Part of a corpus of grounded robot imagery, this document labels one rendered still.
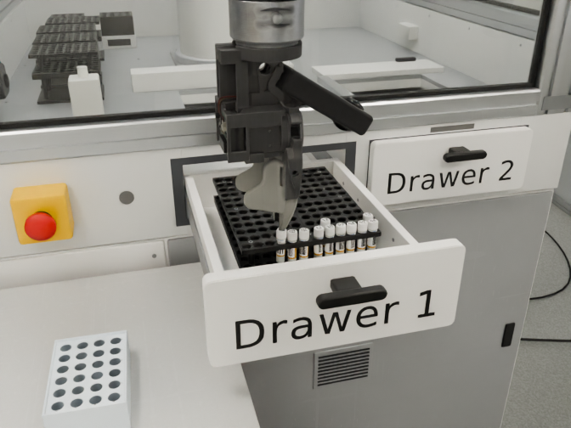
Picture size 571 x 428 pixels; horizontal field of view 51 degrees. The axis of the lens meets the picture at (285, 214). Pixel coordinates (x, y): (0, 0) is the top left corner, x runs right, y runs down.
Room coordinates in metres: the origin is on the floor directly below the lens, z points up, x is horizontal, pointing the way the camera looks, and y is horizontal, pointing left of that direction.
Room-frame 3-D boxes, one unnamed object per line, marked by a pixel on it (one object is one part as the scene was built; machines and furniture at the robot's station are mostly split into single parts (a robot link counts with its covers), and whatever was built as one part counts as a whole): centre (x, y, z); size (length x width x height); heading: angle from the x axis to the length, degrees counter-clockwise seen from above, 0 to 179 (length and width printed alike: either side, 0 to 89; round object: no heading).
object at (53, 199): (0.74, 0.34, 0.88); 0.07 x 0.05 x 0.07; 105
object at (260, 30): (0.61, 0.02, 1.16); 0.08 x 0.08 x 0.05
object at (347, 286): (0.51, -0.06, 0.91); 0.07 x 0.04 x 0.01; 105
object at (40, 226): (0.71, 0.33, 0.88); 0.04 x 0.03 x 0.04; 105
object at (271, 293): (0.54, -0.06, 0.87); 0.29 x 0.02 x 0.11; 105
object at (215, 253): (0.74, 0.00, 0.86); 0.40 x 0.26 x 0.06; 15
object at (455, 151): (0.90, -0.28, 0.91); 0.07 x 0.04 x 0.01; 105
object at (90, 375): (0.51, 0.22, 0.78); 0.12 x 0.08 x 0.04; 13
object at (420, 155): (0.93, -0.28, 0.87); 0.29 x 0.02 x 0.11; 105
